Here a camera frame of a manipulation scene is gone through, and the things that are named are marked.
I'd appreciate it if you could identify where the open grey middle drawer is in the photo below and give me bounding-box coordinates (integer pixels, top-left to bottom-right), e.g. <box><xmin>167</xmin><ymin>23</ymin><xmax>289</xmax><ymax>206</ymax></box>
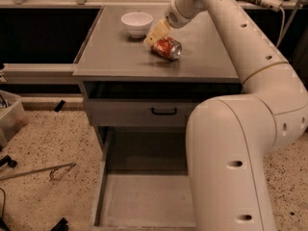
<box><xmin>91</xmin><ymin>129</ymin><xmax>196</xmax><ymax>231</ymax></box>

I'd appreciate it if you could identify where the black drawer handle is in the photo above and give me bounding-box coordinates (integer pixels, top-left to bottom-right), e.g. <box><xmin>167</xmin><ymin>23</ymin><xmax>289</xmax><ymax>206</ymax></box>
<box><xmin>151</xmin><ymin>108</ymin><xmax>177</xmax><ymax>116</ymax></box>

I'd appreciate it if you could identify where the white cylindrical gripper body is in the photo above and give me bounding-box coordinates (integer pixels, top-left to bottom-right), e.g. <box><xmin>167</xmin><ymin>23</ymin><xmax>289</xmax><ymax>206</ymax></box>
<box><xmin>165</xmin><ymin>0</ymin><xmax>206</xmax><ymax>29</ymax></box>

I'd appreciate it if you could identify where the crushed red coke can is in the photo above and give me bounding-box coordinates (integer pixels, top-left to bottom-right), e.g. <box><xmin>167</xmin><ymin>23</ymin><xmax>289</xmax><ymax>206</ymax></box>
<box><xmin>151</xmin><ymin>37</ymin><xmax>182</xmax><ymax>61</ymax></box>

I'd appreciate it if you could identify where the closed grey top drawer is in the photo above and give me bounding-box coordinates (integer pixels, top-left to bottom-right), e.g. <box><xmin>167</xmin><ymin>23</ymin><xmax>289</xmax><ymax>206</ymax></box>
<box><xmin>84</xmin><ymin>99</ymin><xmax>197</xmax><ymax>127</ymax></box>

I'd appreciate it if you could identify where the black object bottom edge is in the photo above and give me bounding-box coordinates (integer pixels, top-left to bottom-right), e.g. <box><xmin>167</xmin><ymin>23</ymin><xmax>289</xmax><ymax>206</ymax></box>
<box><xmin>51</xmin><ymin>218</ymin><xmax>69</xmax><ymax>231</ymax></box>

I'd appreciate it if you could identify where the white ceramic bowl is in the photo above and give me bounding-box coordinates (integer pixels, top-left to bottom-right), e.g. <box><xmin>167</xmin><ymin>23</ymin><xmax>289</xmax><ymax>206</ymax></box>
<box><xmin>121</xmin><ymin>12</ymin><xmax>153</xmax><ymax>39</ymax></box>

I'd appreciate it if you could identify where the clear plastic storage bin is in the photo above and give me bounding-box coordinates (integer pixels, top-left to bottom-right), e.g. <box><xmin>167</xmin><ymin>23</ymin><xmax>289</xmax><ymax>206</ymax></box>
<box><xmin>0</xmin><ymin>90</ymin><xmax>29</xmax><ymax>147</ymax></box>

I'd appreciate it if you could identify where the black clamp on floor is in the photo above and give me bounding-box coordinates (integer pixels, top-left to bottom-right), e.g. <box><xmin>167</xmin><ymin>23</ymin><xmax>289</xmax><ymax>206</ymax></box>
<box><xmin>0</xmin><ymin>155</ymin><xmax>17</xmax><ymax>167</ymax></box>

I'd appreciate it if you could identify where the grey metal rail beam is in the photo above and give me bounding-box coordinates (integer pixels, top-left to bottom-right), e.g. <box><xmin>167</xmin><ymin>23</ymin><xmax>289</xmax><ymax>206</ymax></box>
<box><xmin>0</xmin><ymin>64</ymin><xmax>78</xmax><ymax>85</ymax></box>

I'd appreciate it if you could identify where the grey metal drawer cabinet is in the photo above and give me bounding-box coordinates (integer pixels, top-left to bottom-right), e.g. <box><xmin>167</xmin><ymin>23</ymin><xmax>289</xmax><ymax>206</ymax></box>
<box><xmin>72</xmin><ymin>5</ymin><xmax>244</xmax><ymax>231</ymax></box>

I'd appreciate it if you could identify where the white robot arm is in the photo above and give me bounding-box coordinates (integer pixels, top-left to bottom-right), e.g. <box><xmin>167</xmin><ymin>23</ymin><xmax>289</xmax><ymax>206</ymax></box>
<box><xmin>144</xmin><ymin>0</ymin><xmax>308</xmax><ymax>231</ymax></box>

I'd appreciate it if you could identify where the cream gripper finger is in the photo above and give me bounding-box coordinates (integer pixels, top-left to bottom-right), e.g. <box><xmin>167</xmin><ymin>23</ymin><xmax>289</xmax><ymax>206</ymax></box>
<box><xmin>143</xmin><ymin>19</ymin><xmax>170</xmax><ymax>47</ymax></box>

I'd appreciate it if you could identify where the small black block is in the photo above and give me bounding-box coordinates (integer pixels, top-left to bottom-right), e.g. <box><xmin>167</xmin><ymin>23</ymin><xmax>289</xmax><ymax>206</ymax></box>
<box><xmin>54</xmin><ymin>100</ymin><xmax>65</xmax><ymax>112</ymax></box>

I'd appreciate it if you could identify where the long metal grabber tool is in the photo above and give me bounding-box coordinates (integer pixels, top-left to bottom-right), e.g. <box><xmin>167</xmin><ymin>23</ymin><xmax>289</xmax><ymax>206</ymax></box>
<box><xmin>0</xmin><ymin>163</ymin><xmax>76</xmax><ymax>181</ymax></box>

